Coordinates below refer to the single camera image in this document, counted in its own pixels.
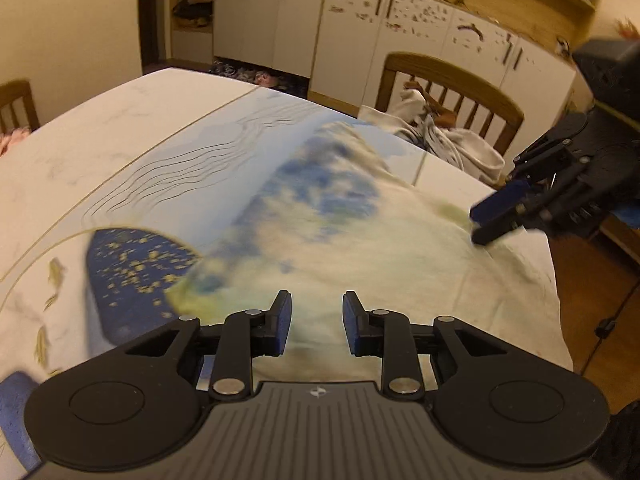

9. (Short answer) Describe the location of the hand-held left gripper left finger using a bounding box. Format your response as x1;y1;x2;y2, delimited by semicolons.
125;290;292;402

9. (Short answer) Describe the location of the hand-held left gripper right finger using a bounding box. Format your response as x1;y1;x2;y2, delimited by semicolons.
342;290;512;402

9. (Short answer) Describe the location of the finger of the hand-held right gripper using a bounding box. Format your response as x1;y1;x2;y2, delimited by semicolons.
469;112;590;226
471;195;566;247

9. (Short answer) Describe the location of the tie-dye T-shirt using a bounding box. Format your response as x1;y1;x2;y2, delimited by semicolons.
170;120;576;386

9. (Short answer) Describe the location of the white hoodie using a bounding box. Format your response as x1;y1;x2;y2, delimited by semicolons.
357;87;506;188

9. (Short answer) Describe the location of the brown garment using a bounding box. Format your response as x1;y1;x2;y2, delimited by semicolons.
405;77;458;128

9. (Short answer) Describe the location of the wooden chair with curved back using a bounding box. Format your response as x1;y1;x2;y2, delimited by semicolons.
375;51;525;166

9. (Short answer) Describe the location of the white cabinet with stickers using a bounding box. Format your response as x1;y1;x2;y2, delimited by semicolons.
214;0;578;161

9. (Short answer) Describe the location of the table with printed cloth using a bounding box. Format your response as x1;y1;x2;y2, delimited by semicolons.
0;67;556;480

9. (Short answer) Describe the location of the row of shoes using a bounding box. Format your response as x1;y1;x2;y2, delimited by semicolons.
207;59;308;96

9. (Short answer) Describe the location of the pink cloth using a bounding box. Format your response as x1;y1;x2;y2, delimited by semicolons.
0;127;32;157

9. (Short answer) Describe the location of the dark wooden door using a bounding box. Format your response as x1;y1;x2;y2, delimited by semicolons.
137;0;173;77

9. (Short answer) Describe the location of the wooden chair with straight back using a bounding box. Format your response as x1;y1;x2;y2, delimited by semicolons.
0;79;41;133

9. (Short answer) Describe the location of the black cable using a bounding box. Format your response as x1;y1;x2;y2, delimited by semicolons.
580;255;640;376

